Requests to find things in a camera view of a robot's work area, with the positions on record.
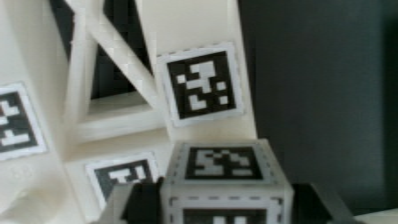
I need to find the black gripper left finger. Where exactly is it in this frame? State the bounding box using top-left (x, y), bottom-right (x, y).
top-left (103, 178), bottom-right (164, 224)

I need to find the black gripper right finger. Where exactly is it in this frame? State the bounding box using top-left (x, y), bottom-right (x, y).
top-left (291, 183), bottom-right (359, 224)

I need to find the white chair back ladder part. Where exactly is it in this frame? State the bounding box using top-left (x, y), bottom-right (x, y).
top-left (0, 0), bottom-right (242, 224)

